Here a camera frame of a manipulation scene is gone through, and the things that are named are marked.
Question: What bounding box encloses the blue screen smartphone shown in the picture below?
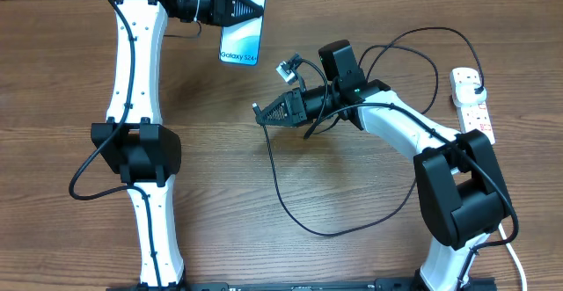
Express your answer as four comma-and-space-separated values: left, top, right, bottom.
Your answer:
219, 0, 266, 66

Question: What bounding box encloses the black charging cable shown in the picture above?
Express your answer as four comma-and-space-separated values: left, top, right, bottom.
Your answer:
252, 26, 487, 238

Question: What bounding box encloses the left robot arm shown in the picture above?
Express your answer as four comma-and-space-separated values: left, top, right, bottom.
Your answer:
91, 0, 266, 290

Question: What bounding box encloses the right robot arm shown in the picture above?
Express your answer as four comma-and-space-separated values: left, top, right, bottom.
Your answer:
252, 40, 519, 290

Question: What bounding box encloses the white power strip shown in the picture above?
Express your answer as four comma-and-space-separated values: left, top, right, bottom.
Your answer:
450, 67, 495, 144

